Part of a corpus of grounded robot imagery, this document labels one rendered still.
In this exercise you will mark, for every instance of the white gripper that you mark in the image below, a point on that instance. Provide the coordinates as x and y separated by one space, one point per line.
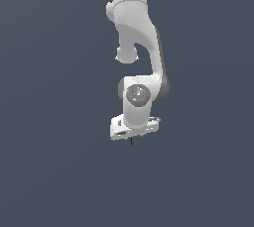
116 130

